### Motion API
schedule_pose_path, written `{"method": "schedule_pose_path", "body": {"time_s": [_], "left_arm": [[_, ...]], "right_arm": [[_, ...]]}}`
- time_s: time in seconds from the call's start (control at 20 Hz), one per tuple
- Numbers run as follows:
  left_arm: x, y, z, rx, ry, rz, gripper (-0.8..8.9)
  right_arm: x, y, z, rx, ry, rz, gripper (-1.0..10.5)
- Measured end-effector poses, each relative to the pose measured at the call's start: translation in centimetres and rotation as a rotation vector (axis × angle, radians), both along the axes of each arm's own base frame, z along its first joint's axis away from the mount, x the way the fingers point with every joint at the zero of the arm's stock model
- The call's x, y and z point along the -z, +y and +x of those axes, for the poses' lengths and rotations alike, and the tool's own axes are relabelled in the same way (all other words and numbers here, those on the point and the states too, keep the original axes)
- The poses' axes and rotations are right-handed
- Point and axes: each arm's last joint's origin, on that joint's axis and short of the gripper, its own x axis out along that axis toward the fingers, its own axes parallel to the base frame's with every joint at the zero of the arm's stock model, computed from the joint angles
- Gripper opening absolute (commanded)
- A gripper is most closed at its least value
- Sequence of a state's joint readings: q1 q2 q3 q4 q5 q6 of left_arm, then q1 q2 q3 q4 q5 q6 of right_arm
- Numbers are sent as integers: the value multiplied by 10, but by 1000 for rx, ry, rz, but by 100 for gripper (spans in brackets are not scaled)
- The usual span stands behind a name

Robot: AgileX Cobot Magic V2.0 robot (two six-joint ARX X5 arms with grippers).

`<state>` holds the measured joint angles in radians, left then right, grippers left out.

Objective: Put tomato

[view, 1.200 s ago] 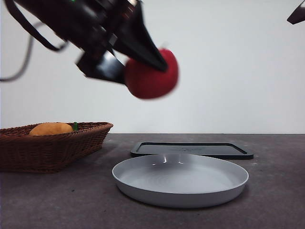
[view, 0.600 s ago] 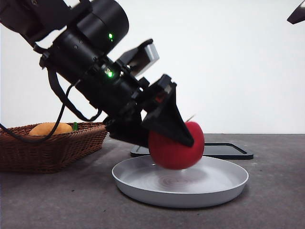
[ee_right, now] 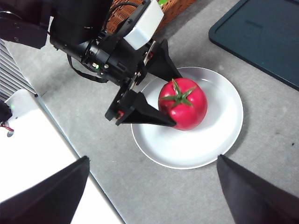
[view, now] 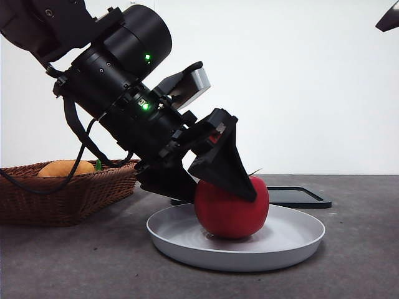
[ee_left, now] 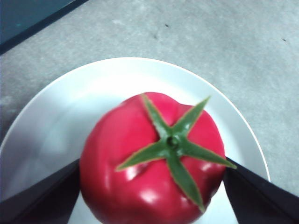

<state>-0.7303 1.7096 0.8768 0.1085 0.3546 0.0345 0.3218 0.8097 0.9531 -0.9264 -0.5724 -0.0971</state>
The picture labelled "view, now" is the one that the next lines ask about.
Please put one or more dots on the red tomato with green stem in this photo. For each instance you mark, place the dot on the red tomato with green stem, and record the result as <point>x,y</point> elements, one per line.
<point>230,215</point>

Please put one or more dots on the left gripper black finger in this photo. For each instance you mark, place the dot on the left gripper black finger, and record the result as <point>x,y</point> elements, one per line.
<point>227,171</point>
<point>165,182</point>

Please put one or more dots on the small green vegetable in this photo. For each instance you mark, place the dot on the small green vegetable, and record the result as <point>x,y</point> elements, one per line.
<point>98,165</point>

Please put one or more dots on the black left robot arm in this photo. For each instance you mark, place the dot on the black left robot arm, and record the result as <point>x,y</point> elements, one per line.
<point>93,84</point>

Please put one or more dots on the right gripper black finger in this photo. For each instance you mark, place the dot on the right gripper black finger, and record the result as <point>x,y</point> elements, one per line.
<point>389,21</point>

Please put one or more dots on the pale grey left wrist camera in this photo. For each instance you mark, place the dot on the pale grey left wrist camera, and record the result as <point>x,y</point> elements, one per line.
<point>199,82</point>

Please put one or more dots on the brown wicker basket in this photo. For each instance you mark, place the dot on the brown wicker basket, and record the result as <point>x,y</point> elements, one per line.
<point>46,208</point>

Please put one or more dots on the black rectangular tray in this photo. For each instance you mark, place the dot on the black rectangular tray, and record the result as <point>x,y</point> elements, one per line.
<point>299,197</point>

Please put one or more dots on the grey round plate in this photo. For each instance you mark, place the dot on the grey round plate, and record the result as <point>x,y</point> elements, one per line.
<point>280,246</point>

